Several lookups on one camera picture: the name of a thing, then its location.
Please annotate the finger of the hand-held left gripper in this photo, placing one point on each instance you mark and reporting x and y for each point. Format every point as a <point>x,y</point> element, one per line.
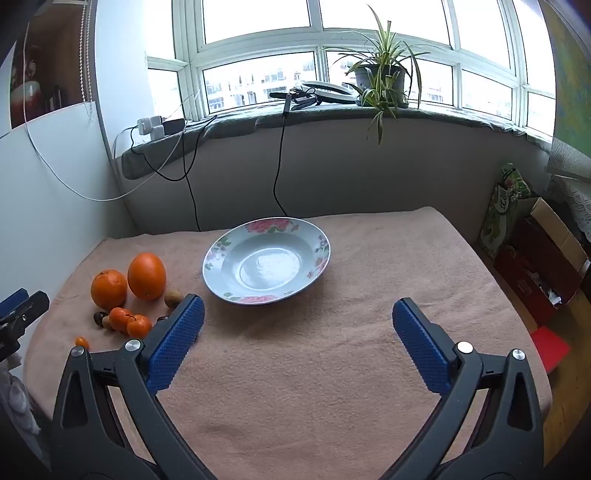
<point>14,301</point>
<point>32,305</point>

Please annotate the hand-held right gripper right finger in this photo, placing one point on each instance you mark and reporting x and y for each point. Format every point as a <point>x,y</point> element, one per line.
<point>422,346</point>

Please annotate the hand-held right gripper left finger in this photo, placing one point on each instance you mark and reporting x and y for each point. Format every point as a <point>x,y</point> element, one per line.
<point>178,341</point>

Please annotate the small tangerine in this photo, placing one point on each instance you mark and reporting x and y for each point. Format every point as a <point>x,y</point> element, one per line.
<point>119,319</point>
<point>138,326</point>

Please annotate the large oval orange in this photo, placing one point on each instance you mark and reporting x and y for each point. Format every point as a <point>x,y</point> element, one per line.
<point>147,276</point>

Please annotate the large round orange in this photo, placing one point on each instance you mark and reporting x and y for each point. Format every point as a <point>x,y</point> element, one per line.
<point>108,288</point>

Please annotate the floral ceramic plate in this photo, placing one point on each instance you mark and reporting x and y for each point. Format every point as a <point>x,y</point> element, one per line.
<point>268,267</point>

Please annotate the brown kiwi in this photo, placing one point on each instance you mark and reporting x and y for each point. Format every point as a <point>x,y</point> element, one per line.
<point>173,299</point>

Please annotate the light fuzzy clothing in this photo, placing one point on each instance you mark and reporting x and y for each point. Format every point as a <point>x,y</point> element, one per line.
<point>16,397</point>

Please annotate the tiny orange kumquat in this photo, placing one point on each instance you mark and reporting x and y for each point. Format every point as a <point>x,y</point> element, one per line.
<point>83,343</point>

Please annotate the small tan nut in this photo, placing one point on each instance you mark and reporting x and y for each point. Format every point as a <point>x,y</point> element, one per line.
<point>107,324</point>

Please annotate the open cardboard box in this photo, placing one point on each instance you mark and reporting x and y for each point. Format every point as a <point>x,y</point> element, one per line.
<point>526,277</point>

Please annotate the green gift bag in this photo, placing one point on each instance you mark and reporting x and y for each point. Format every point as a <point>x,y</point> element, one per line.
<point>501,207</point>

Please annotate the red white ornament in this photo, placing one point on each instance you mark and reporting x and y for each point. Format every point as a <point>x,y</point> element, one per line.
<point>28,90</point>

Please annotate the black power adapter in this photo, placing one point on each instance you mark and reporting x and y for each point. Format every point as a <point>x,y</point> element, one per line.
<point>173,125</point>

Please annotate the white patterned cloth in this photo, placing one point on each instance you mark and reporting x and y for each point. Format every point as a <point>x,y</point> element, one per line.
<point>570,159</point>

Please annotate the wooden cabinet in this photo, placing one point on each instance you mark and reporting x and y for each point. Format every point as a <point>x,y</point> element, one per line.
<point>64,55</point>

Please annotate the spider plant in dark pot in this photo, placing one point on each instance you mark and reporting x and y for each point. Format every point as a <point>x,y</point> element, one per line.
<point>378,76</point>

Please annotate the white window frame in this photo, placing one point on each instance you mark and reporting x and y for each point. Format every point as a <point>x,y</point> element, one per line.
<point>191,55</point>

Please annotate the green yellow wall painting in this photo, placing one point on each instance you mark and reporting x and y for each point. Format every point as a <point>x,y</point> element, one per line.
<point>572,69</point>

